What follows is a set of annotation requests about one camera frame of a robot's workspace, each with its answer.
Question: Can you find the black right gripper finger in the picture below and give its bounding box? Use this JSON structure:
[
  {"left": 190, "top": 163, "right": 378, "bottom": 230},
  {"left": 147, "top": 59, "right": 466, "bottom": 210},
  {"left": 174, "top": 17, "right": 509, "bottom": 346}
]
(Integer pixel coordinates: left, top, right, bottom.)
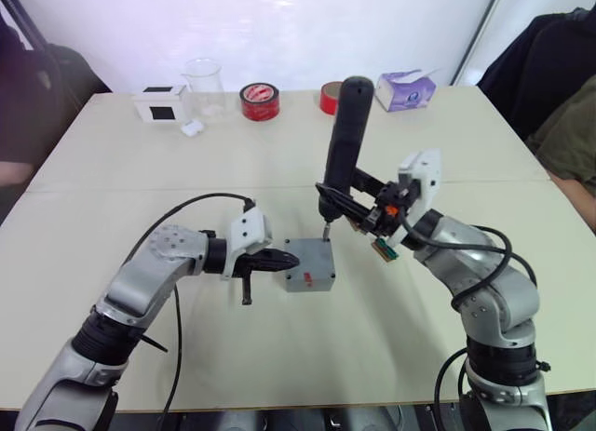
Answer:
[
  {"left": 315, "top": 182, "right": 374, "bottom": 227},
  {"left": 352, "top": 167, "right": 390, "bottom": 194}
]

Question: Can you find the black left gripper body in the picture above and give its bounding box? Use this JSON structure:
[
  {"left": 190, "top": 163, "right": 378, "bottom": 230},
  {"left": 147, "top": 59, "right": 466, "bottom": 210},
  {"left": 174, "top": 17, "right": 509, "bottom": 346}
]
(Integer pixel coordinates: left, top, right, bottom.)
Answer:
[{"left": 235, "top": 250, "right": 267, "bottom": 307}]

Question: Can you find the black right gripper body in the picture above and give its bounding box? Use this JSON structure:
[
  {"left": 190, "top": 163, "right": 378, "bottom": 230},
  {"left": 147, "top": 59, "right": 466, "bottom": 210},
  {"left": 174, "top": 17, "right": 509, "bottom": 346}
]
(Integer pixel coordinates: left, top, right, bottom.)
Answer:
[{"left": 359, "top": 181, "right": 421, "bottom": 239}]

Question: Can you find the grey box lid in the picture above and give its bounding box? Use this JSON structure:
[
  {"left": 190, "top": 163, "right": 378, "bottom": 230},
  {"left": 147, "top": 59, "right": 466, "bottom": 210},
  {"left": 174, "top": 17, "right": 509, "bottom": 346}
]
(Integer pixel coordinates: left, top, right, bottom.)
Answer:
[{"left": 281, "top": 236, "right": 337, "bottom": 283}]

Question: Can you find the grey plastic box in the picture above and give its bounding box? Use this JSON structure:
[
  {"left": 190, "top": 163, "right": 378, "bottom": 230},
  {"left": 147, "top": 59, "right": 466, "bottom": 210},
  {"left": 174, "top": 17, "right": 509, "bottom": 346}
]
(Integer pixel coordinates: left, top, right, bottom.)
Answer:
[{"left": 282, "top": 275, "right": 336, "bottom": 295}]

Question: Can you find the black electric screwdriver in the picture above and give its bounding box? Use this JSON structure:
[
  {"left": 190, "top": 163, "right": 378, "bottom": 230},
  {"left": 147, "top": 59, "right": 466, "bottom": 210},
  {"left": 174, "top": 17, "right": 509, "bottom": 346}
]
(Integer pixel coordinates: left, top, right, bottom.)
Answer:
[{"left": 318, "top": 75, "right": 375, "bottom": 242}]

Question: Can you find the white box with black squares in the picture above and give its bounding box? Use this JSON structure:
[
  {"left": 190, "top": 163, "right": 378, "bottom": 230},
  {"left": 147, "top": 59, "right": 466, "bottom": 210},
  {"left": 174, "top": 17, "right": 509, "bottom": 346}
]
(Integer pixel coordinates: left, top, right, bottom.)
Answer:
[{"left": 130, "top": 83, "right": 188, "bottom": 126}]

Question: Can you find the small green circuit board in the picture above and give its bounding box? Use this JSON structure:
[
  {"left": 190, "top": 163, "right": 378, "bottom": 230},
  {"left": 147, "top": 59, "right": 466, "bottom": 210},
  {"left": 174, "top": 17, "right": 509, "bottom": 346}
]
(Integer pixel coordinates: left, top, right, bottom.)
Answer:
[{"left": 371, "top": 236, "right": 402, "bottom": 265}]

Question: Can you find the red tape roll cardboard core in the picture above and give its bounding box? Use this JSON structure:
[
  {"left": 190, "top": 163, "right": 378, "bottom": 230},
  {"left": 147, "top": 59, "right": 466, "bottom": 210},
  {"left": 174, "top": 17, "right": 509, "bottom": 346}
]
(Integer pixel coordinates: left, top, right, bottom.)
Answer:
[{"left": 318, "top": 80, "right": 345, "bottom": 117}]

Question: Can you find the purple white tissue pack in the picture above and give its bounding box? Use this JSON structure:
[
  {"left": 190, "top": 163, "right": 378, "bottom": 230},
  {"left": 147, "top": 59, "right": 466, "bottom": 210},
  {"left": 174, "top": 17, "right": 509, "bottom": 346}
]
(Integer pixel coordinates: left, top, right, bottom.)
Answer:
[{"left": 373, "top": 68, "right": 442, "bottom": 114}]

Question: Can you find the red tape roll with print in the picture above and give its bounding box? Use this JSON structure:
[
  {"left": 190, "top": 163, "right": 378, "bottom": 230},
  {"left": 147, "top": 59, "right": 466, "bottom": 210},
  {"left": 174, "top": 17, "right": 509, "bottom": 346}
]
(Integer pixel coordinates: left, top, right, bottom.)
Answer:
[{"left": 238, "top": 81, "right": 281, "bottom": 121}]

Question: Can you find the small white plastic case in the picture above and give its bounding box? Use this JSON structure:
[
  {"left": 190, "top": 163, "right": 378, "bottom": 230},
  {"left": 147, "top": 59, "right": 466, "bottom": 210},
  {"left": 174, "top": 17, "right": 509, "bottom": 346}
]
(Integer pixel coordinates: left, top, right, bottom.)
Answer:
[{"left": 181, "top": 118, "right": 207, "bottom": 139}]

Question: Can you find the clear glass beaker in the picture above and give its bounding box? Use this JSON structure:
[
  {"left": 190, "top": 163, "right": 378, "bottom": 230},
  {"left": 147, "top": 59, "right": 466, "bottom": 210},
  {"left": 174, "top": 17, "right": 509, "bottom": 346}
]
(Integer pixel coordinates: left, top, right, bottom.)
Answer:
[{"left": 181, "top": 58, "right": 228, "bottom": 123}]

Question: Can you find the person in olive shirt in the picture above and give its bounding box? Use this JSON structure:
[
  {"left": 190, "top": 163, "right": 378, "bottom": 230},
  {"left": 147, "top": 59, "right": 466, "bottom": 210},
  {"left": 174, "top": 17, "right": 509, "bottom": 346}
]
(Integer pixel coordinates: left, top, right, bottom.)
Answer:
[{"left": 527, "top": 74, "right": 596, "bottom": 223}]

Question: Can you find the person in black jacket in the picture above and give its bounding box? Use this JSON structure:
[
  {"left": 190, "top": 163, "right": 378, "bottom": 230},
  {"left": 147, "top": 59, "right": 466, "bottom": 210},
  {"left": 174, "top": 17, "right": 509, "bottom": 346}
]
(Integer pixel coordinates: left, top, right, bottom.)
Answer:
[{"left": 476, "top": 7, "right": 596, "bottom": 142}]

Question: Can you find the person in dark clothes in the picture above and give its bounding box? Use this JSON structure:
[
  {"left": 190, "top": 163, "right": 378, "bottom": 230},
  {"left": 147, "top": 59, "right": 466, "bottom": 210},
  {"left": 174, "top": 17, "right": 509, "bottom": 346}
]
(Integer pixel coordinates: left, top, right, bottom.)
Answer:
[{"left": 0, "top": 2, "right": 113, "bottom": 221}]

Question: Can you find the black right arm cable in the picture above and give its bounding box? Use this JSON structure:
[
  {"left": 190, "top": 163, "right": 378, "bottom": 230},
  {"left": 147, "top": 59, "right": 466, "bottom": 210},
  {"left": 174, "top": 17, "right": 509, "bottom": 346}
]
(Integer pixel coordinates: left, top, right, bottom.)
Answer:
[{"left": 399, "top": 211, "right": 539, "bottom": 431}]

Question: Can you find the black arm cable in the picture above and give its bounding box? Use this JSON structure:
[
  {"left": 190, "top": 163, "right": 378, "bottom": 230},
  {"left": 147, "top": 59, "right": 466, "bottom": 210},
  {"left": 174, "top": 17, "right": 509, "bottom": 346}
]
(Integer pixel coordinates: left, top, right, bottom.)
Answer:
[
  {"left": 399, "top": 211, "right": 539, "bottom": 431},
  {"left": 123, "top": 192, "right": 258, "bottom": 419}
]

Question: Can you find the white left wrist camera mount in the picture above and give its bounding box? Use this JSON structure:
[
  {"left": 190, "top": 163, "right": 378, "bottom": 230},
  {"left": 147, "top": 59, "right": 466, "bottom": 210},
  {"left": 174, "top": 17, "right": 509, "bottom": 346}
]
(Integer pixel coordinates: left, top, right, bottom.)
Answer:
[{"left": 221, "top": 207, "right": 275, "bottom": 279}]

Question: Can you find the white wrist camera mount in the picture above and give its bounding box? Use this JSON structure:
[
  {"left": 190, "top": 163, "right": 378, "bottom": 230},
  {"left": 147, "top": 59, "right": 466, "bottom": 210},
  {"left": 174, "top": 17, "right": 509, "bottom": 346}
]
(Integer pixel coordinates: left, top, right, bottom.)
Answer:
[
  {"left": 221, "top": 207, "right": 275, "bottom": 279},
  {"left": 388, "top": 147, "right": 444, "bottom": 247}
]

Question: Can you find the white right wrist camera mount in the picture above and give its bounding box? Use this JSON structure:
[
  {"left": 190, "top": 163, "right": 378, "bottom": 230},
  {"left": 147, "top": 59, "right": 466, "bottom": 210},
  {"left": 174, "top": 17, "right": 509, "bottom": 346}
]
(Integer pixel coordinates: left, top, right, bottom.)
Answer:
[{"left": 388, "top": 147, "right": 444, "bottom": 247}]

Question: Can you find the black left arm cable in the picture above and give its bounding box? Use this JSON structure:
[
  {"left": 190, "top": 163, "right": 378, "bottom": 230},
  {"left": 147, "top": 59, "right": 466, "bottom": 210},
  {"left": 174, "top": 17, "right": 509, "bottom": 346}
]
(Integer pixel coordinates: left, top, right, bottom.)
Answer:
[{"left": 123, "top": 192, "right": 258, "bottom": 419}]

